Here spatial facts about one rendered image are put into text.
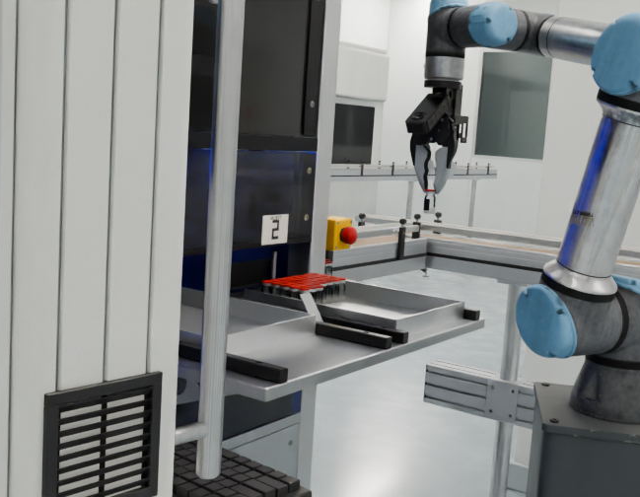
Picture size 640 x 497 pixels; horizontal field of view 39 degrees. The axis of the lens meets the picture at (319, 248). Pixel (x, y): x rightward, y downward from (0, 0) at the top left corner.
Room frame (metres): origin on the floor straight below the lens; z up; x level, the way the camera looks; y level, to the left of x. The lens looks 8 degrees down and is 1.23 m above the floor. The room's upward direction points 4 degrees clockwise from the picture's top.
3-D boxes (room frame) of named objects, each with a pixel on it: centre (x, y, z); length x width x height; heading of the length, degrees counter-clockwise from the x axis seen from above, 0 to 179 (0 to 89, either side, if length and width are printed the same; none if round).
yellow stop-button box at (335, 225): (2.04, -0.02, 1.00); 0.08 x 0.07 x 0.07; 55
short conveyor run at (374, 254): (2.36, -0.07, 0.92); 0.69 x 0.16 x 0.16; 145
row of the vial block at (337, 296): (1.75, 0.00, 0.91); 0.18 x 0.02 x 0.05; 145
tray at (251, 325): (1.49, 0.21, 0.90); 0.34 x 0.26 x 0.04; 55
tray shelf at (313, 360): (1.59, 0.06, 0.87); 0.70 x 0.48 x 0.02; 145
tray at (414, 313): (1.70, -0.07, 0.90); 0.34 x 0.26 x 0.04; 55
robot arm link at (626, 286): (1.47, -0.51, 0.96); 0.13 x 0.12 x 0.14; 121
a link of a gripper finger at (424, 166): (1.74, -0.20, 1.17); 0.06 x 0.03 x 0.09; 145
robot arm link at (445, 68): (1.73, -0.21, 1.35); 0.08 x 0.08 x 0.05
